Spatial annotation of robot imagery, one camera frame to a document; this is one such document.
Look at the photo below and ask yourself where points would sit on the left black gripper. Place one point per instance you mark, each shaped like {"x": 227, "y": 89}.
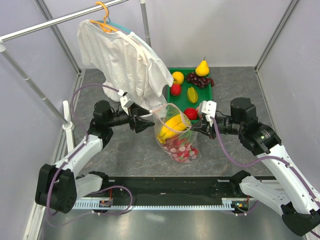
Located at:
{"x": 139, "y": 124}

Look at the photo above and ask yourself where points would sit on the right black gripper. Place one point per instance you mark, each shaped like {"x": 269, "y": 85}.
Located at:
{"x": 203, "y": 125}

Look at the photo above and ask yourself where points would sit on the yellow banana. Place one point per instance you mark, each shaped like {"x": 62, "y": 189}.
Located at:
{"x": 173, "y": 126}

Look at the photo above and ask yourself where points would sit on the clear pink zip top bag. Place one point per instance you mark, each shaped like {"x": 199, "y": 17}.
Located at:
{"x": 162, "y": 114}

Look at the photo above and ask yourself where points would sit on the yellow star fruit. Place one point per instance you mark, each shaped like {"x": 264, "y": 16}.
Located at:
{"x": 192, "y": 95}

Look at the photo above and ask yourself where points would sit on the pink dragon fruit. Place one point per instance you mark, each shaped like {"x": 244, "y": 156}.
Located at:
{"x": 182, "y": 148}

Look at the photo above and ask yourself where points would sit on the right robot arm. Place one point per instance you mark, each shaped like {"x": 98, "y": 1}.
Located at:
{"x": 298, "y": 203}

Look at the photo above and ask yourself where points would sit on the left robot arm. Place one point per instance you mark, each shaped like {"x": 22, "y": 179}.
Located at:
{"x": 59, "y": 186}

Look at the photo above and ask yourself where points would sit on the green plastic crate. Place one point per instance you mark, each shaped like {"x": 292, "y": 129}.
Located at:
{"x": 181, "y": 101}

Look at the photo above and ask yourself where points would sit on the dark purple grapes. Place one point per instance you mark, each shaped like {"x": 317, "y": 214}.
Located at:
{"x": 199, "y": 81}

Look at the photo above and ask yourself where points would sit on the small red wrinkled fruit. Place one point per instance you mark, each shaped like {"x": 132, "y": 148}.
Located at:
{"x": 175, "y": 89}

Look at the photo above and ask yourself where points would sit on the yellow lemon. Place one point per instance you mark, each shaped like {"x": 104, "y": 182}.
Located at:
{"x": 178, "y": 77}

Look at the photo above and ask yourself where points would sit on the yellow pear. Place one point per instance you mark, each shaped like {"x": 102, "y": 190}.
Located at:
{"x": 202, "y": 69}

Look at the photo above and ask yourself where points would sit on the white t-shirt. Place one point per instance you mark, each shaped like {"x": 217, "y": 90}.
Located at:
{"x": 127, "y": 62}

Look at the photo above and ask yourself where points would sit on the silver clothes rack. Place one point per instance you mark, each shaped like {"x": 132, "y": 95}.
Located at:
{"x": 35, "y": 78}

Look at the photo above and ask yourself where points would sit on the orange clothes hanger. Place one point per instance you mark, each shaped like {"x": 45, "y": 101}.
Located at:
{"x": 103, "y": 25}

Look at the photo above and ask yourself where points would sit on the teal clothes hanger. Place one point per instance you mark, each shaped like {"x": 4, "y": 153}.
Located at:
{"x": 117, "y": 26}

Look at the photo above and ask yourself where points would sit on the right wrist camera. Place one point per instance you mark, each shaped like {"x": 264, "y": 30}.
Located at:
{"x": 207, "y": 109}

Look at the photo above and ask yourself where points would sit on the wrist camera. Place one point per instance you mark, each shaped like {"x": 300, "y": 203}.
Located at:
{"x": 207, "y": 109}
{"x": 125, "y": 101}

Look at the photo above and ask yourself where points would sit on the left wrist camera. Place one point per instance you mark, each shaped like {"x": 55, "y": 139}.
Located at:
{"x": 125, "y": 101}

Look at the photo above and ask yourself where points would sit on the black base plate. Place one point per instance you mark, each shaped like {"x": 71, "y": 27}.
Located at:
{"x": 178, "y": 190}

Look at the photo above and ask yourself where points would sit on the white cable duct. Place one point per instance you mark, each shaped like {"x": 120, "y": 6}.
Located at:
{"x": 91, "y": 204}

